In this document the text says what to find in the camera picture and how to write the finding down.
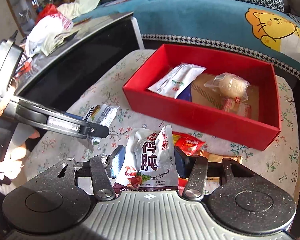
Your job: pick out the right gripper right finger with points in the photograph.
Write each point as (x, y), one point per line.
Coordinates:
(194, 169)

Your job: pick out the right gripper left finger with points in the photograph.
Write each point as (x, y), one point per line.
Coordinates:
(102, 171)

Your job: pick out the red yellow snack packet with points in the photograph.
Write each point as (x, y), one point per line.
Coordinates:
(187, 143)

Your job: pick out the gold foil snack packet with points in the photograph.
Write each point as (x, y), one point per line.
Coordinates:
(214, 172)

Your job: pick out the white duck snack pouch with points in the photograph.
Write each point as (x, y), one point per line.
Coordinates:
(149, 163)

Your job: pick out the Kaprons wafer packet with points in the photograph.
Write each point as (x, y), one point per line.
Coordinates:
(99, 114)

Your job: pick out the red mooncake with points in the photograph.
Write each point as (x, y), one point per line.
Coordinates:
(235, 106)

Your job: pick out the white long snack packet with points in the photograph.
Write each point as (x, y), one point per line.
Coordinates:
(179, 78)

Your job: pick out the round pastry clear wrapper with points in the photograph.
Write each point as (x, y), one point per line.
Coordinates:
(229, 86)

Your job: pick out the blue snack packet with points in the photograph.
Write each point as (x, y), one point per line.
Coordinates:
(186, 94)

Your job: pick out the person left hand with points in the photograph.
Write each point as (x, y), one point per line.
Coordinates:
(13, 149)

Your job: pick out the black glossy coffee table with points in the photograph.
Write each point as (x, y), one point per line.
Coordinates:
(58, 80)

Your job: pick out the red cardboard box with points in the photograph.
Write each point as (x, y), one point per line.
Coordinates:
(256, 125)

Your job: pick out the paper packet on table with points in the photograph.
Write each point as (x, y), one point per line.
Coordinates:
(53, 41)

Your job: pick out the floral tablecloth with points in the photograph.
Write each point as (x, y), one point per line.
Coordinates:
(279, 163)

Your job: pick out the white red plastic bag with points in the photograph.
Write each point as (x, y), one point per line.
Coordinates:
(49, 21)

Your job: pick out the white cloth on sofa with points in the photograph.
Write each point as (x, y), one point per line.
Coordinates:
(77, 8)

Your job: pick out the blue lion sofa cover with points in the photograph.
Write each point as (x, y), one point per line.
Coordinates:
(244, 28)

